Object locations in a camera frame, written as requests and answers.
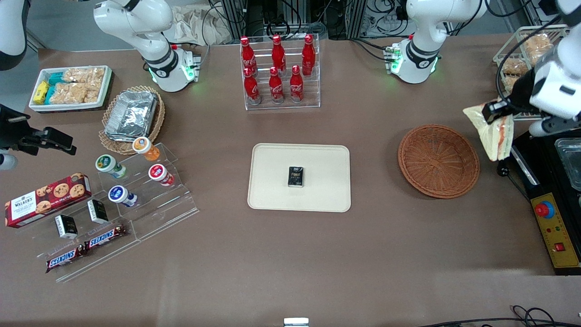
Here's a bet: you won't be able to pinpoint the black machine yellow panel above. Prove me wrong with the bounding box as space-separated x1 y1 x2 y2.
509 129 581 276

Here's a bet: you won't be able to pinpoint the clear acrylic step riser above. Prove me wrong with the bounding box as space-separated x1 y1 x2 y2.
93 142 200 242
16 193 141 283

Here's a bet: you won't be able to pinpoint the rice cracker snack pack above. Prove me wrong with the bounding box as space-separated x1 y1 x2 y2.
50 83 100 104
63 67 106 85

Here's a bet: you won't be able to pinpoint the red Walkers cookie box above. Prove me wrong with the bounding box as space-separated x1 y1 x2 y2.
5 173 92 228

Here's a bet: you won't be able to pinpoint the black power cable with plug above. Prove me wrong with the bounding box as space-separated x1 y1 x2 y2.
496 159 532 200

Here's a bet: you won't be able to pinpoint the brown wicker basket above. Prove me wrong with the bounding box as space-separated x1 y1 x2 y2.
398 124 480 199

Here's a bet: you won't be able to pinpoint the red cola bottle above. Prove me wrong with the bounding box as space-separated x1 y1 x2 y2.
289 65 305 103
268 67 285 104
301 34 316 76
271 35 287 75
240 36 256 75
243 67 262 105

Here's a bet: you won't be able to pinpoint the beige cloth bag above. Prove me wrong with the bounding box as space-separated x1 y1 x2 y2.
163 5 232 46

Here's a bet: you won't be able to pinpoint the small black white box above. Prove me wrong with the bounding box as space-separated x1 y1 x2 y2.
54 214 79 239
87 199 109 224

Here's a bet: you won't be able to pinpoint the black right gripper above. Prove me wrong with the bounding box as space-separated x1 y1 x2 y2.
0 104 77 156

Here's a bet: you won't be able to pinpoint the clear plastic container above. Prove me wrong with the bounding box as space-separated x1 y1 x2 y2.
555 138 581 191

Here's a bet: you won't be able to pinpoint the red lid yogurt cup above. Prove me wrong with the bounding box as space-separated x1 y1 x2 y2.
148 164 175 187

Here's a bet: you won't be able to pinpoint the stack of foil trays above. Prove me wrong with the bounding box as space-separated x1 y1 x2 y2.
104 90 158 139

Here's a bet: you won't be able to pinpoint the light wicker basket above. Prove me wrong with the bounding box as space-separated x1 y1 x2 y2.
98 85 166 155

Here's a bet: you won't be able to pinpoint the orange lid yogurt cup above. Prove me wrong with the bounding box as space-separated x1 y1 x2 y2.
132 137 161 162

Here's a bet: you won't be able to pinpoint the black cables on table edge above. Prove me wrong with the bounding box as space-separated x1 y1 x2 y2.
420 305 581 327

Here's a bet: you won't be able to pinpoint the beige plastic tray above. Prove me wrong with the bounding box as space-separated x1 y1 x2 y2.
247 143 351 213

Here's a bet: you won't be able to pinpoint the white wire rack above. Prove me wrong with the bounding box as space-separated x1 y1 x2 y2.
493 25 571 121

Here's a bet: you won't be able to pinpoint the blue lid yogurt cup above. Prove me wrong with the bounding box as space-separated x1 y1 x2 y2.
108 185 138 208

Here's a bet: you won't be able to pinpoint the clear acrylic bottle rack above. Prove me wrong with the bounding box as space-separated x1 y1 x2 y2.
240 34 321 111

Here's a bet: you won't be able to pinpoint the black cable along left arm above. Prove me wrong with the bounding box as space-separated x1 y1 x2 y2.
497 14 566 106

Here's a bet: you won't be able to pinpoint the triangle sandwich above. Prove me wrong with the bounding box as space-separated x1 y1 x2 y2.
463 102 515 162

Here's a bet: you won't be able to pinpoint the tangled black background cables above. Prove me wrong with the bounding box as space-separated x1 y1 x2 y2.
367 0 409 37

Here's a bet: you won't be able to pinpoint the aluminium frame post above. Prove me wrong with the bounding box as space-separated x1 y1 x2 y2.
221 0 248 40
347 0 367 39

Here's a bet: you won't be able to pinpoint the Snickers chocolate bar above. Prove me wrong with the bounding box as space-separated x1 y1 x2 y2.
84 224 129 251
45 245 87 273

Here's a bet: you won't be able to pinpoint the green lid yogurt cup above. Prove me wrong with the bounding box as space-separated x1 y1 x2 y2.
95 154 128 179

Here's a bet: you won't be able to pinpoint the small black box gold print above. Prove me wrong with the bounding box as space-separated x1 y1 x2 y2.
287 166 305 188

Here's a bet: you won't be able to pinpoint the white rectangular snack tray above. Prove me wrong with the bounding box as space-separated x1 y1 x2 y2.
28 65 113 113

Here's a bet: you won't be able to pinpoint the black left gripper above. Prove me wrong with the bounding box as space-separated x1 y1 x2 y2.
483 68 542 124

